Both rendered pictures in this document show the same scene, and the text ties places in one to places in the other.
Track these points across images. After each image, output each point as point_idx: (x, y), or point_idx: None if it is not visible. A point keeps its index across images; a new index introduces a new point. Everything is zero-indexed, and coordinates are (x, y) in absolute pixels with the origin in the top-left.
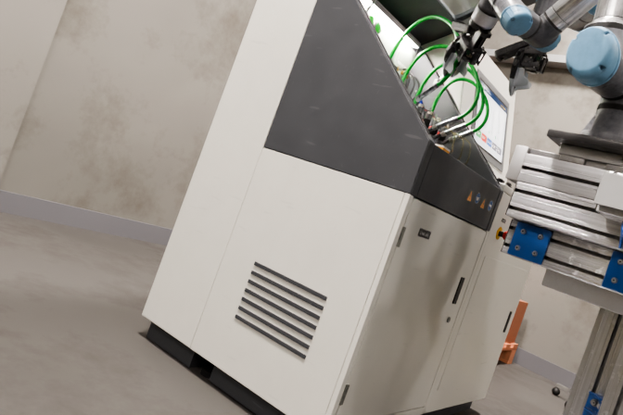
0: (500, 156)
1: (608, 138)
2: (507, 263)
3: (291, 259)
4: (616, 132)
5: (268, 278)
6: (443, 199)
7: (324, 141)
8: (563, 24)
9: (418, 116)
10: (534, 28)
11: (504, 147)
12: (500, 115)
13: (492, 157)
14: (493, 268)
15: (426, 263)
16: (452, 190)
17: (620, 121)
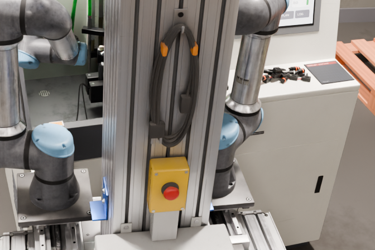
0: (306, 18)
1: (29, 196)
2: (272, 149)
3: (15, 178)
4: (31, 193)
5: (14, 184)
6: (81, 154)
7: None
8: (62, 58)
9: (20, 109)
10: (46, 60)
11: (320, 3)
12: None
13: (284, 27)
14: (237, 161)
15: (92, 193)
16: (92, 144)
17: (34, 186)
